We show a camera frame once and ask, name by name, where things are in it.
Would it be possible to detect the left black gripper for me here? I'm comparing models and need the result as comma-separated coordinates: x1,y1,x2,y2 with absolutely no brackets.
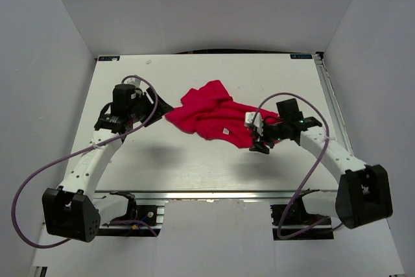
128,87,174,128

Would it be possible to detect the red t-shirt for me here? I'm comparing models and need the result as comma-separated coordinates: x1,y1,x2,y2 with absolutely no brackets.
164,80,280,151

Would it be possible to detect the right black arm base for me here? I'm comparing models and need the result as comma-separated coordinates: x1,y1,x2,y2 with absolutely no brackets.
270,204,334,241

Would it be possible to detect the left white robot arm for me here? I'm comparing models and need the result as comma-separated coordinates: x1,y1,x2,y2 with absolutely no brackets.
42,83,174,243

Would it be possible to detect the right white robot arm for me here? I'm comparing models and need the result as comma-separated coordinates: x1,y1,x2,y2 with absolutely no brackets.
244,99,393,229

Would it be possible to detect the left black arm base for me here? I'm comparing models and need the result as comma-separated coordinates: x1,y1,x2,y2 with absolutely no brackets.
99,192,164,237

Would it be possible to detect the left blue corner label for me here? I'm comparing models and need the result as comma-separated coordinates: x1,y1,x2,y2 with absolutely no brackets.
97,56,120,62

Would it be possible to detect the blue corner label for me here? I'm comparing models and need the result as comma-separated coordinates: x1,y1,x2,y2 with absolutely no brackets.
97,56,120,62
290,54,313,60

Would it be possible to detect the right blue corner label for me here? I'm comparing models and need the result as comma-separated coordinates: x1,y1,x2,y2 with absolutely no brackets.
290,54,313,60

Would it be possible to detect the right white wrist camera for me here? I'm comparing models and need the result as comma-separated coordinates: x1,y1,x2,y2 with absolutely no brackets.
244,112,263,138

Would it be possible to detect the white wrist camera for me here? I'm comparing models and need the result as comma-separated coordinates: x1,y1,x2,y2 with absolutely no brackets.
122,76,141,92
244,112,263,138

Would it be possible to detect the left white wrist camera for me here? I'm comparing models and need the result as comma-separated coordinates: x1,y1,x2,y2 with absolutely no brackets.
122,76,141,92

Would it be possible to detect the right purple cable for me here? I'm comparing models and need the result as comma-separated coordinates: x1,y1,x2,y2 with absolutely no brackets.
252,92,344,241

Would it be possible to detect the aluminium front table rail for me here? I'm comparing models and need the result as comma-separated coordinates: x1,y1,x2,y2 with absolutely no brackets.
87,189,367,208

